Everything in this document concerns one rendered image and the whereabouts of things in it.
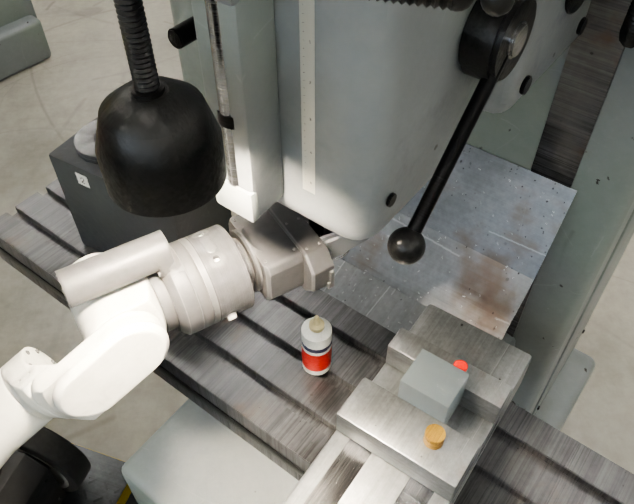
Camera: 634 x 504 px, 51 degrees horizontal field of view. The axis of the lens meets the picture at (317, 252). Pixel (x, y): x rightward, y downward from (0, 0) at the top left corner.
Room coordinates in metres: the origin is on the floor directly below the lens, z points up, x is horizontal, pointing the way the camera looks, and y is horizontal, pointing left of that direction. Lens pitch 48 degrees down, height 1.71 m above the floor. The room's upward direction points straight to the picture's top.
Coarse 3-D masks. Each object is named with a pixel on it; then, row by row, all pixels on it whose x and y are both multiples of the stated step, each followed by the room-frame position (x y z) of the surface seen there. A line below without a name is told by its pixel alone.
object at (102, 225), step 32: (96, 128) 0.76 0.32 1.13; (64, 160) 0.71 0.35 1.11; (96, 160) 0.70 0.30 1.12; (64, 192) 0.72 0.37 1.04; (96, 192) 0.68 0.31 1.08; (96, 224) 0.69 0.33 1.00; (128, 224) 0.66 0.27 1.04; (160, 224) 0.63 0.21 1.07; (192, 224) 0.64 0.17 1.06; (224, 224) 0.70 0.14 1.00
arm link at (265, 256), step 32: (256, 224) 0.45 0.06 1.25; (288, 224) 0.45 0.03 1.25; (192, 256) 0.40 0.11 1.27; (224, 256) 0.40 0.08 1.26; (256, 256) 0.41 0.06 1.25; (288, 256) 0.41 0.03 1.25; (320, 256) 0.41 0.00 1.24; (224, 288) 0.38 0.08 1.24; (256, 288) 0.41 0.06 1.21; (288, 288) 0.40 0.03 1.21; (320, 288) 0.40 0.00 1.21
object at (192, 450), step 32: (192, 416) 0.46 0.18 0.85; (160, 448) 0.41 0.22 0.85; (192, 448) 0.41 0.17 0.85; (224, 448) 0.41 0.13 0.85; (128, 480) 0.37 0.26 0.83; (160, 480) 0.36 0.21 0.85; (192, 480) 0.36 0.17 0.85; (224, 480) 0.36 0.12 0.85; (256, 480) 0.36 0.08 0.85; (288, 480) 0.36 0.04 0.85
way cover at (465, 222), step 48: (480, 192) 0.73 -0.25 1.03; (528, 192) 0.70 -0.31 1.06; (576, 192) 0.67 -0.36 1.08; (384, 240) 0.74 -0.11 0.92; (432, 240) 0.71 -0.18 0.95; (480, 240) 0.69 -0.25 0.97; (528, 240) 0.66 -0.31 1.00; (336, 288) 0.68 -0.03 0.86; (384, 288) 0.67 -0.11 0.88; (432, 288) 0.65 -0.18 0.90; (480, 288) 0.63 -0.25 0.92; (528, 288) 0.61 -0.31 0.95
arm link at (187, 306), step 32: (96, 256) 0.37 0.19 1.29; (128, 256) 0.37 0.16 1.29; (160, 256) 0.38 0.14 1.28; (64, 288) 0.34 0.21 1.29; (96, 288) 0.35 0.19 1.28; (128, 288) 0.37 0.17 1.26; (160, 288) 0.37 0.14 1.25; (192, 288) 0.37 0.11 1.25; (96, 320) 0.33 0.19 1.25; (160, 320) 0.35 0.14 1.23; (192, 320) 0.35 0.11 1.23
